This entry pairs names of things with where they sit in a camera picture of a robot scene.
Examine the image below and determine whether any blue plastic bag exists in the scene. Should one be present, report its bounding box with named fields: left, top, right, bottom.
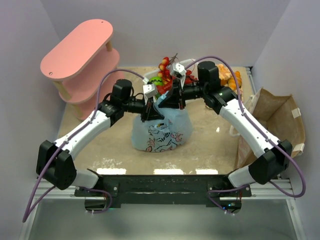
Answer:
left=131, top=93, right=193, bottom=153

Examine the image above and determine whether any brown jute grocery bag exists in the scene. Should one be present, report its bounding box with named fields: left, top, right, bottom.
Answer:
left=244, top=88, right=306, bottom=158

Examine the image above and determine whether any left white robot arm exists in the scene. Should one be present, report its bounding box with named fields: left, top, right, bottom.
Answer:
left=36, top=79, right=164, bottom=190

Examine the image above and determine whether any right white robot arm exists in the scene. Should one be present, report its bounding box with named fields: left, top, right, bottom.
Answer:
left=158, top=61, right=292, bottom=188

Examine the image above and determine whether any white plastic basket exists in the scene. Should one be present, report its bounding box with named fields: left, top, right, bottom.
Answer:
left=143, top=58, right=198, bottom=79

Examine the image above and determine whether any green toy watermelon ball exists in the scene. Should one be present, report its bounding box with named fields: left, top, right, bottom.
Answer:
left=149, top=76, right=164, bottom=86

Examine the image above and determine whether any red toy lobster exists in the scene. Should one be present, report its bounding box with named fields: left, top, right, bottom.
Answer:
left=156, top=70, right=198, bottom=95

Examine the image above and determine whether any red cherry sprig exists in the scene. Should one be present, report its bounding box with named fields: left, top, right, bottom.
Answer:
left=157, top=53, right=178, bottom=85

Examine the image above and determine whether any toy croissant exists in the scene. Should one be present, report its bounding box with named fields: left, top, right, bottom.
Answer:
left=228, top=70, right=242, bottom=90

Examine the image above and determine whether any pink three-tier shelf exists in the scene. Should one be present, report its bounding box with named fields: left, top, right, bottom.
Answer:
left=40, top=19, right=125, bottom=120

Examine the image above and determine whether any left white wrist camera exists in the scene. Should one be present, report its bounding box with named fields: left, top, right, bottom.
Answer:
left=142, top=77, right=158, bottom=99

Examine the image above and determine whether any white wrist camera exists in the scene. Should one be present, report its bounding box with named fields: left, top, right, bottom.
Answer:
left=142, top=77, right=158, bottom=99
left=169, top=63, right=187, bottom=89

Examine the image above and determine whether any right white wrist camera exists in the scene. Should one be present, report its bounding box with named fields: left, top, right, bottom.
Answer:
left=169, top=63, right=187, bottom=89

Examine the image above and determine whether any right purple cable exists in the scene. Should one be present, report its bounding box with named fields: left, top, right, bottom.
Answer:
left=184, top=55, right=307, bottom=216

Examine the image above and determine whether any purple cable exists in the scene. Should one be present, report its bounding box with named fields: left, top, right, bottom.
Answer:
left=184, top=55, right=307, bottom=216
left=21, top=68, right=148, bottom=223

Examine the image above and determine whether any black base frame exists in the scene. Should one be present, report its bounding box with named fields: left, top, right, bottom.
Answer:
left=74, top=174, right=252, bottom=212

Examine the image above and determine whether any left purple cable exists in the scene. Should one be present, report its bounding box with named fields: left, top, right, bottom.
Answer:
left=21, top=68, right=148, bottom=223

